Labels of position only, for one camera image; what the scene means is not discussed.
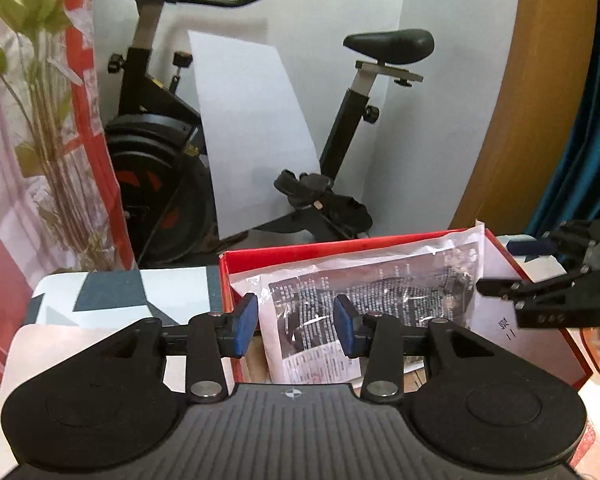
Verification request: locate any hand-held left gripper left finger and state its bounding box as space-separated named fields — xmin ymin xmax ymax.
xmin=95 ymin=292 xmax=259 ymax=405

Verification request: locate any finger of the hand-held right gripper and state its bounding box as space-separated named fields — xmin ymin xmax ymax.
xmin=476 ymin=242 xmax=600 ymax=331
xmin=507 ymin=220 xmax=600 ymax=261

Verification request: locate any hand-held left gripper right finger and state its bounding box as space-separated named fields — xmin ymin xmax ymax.
xmin=333 ymin=294 xmax=501 ymax=405

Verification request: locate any red cardboard box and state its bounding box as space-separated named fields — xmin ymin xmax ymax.
xmin=219 ymin=229 xmax=595 ymax=387

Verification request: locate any clear printed plastic bag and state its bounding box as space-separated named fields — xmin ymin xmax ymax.
xmin=230 ymin=219 xmax=487 ymax=386

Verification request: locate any teal curtain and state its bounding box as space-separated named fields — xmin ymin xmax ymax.
xmin=524 ymin=0 xmax=600 ymax=242

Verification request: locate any white printed blanket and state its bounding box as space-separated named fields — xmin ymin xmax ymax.
xmin=0 ymin=324 xmax=237 ymax=480

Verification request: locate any black exercise bike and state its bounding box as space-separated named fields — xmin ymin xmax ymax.
xmin=99 ymin=0 xmax=437 ymax=267

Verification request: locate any brown wooden panel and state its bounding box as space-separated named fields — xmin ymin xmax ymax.
xmin=449 ymin=0 xmax=600 ymax=241

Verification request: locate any white board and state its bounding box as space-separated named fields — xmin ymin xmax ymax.
xmin=186 ymin=30 xmax=327 ymax=242

